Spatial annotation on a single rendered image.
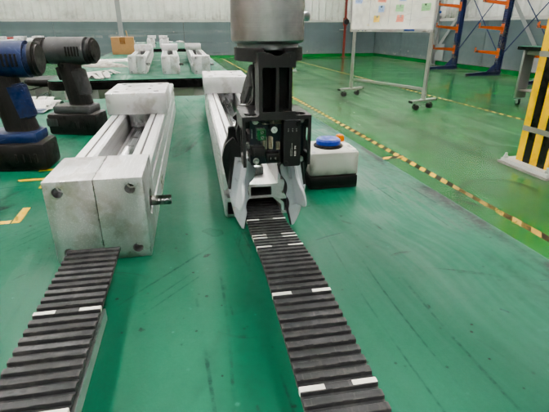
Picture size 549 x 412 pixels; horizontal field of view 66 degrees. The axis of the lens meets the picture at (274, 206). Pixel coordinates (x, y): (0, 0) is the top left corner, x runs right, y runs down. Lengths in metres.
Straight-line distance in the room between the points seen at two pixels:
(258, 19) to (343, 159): 0.31
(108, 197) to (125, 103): 0.41
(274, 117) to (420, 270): 0.22
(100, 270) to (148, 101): 0.50
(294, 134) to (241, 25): 0.12
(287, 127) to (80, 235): 0.25
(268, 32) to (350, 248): 0.25
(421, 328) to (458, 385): 0.06
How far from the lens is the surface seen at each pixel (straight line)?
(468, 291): 0.47
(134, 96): 0.86
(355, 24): 6.93
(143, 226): 0.49
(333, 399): 0.28
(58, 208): 0.49
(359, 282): 0.45
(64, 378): 0.32
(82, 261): 0.44
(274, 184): 0.57
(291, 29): 0.44
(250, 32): 0.43
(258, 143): 0.45
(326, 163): 0.67
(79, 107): 1.12
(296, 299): 0.35
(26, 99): 0.88
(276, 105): 0.42
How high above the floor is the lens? 1.02
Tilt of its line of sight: 23 degrees down
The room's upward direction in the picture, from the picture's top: straight up
